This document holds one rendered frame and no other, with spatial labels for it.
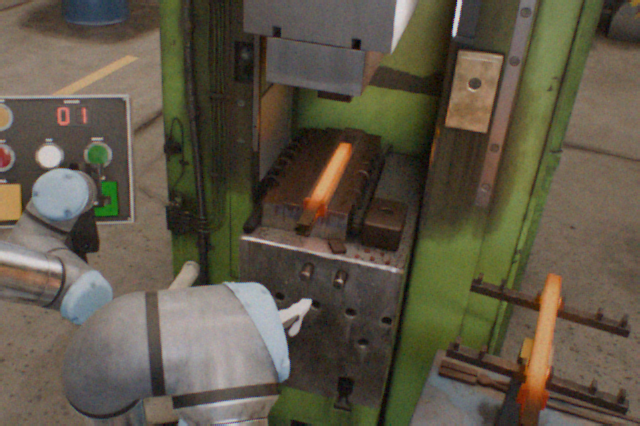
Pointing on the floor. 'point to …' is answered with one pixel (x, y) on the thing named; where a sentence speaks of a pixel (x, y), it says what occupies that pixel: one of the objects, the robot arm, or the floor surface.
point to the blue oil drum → (95, 12)
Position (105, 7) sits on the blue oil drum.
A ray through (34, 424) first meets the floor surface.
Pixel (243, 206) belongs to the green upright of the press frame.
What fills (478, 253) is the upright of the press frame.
